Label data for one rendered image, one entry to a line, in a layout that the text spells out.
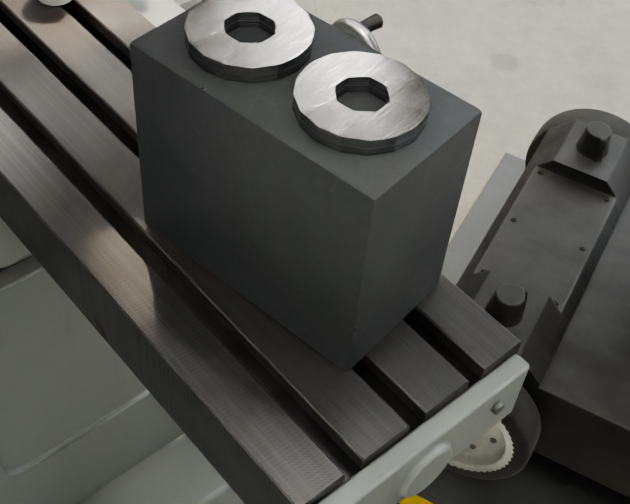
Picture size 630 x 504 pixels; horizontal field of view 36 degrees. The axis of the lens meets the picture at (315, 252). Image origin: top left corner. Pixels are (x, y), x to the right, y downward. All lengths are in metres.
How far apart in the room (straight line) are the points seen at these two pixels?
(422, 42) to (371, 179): 2.05
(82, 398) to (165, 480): 0.25
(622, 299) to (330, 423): 0.71
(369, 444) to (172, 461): 0.87
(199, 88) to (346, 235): 0.14
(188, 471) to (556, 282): 0.62
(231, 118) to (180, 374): 0.20
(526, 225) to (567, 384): 0.24
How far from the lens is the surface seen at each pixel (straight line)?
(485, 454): 1.30
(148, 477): 1.54
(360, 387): 0.74
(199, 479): 1.54
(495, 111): 2.48
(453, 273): 1.54
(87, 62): 1.00
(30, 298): 1.13
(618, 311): 1.34
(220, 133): 0.67
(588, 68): 2.70
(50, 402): 1.31
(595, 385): 1.26
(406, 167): 0.62
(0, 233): 1.01
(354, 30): 1.47
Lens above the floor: 1.55
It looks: 49 degrees down
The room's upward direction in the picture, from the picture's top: 6 degrees clockwise
